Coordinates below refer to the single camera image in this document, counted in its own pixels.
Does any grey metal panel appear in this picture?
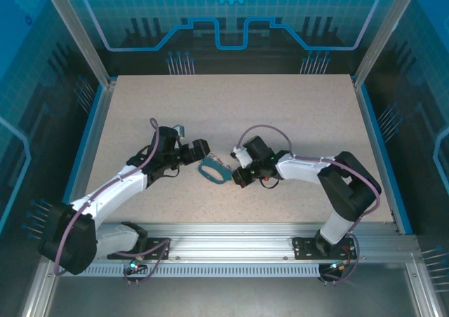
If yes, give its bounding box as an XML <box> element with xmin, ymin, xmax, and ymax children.
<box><xmin>43</xmin><ymin>276</ymin><xmax>424</xmax><ymax>317</ymax></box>

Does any aluminium lower frame rail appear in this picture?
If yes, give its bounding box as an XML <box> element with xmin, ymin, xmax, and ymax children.
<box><xmin>22</xmin><ymin>271</ymin><xmax>59</xmax><ymax>317</ymax></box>
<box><xmin>406</xmin><ymin>260</ymin><xmax>439</xmax><ymax>317</ymax></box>

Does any teal carabiner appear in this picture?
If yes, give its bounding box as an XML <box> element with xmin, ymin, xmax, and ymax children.
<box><xmin>197</xmin><ymin>157</ymin><xmax>234</xmax><ymax>184</ymax></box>

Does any slotted grey cable duct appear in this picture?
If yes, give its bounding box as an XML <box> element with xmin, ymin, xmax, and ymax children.
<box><xmin>83</xmin><ymin>263</ymin><xmax>351</xmax><ymax>279</ymax></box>

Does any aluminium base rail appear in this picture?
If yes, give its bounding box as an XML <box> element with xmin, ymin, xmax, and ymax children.
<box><xmin>94</xmin><ymin>221</ymin><xmax>422</xmax><ymax>264</ymax></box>

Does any aluminium frame post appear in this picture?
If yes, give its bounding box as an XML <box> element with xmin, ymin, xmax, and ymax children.
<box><xmin>39</xmin><ymin>0</ymin><xmax>119</xmax><ymax>88</ymax></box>
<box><xmin>352</xmin><ymin>0</ymin><xmax>424</xmax><ymax>88</ymax></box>

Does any aluminium side rail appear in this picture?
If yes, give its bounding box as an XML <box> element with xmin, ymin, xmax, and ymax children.
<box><xmin>352</xmin><ymin>76</ymin><xmax>401</xmax><ymax>227</ymax></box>
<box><xmin>72</xmin><ymin>80</ymin><xmax>119</xmax><ymax>205</ymax></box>

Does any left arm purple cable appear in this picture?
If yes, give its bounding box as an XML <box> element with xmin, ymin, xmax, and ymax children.
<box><xmin>52</xmin><ymin>117</ymin><xmax>171</xmax><ymax>287</ymax></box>

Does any blue table edge trim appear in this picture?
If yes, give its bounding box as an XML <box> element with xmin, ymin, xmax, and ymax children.
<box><xmin>359</xmin><ymin>83</ymin><xmax>415</xmax><ymax>236</ymax></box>
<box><xmin>66</xmin><ymin>83</ymin><xmax>106</xmax><ymax>205</ymax></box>

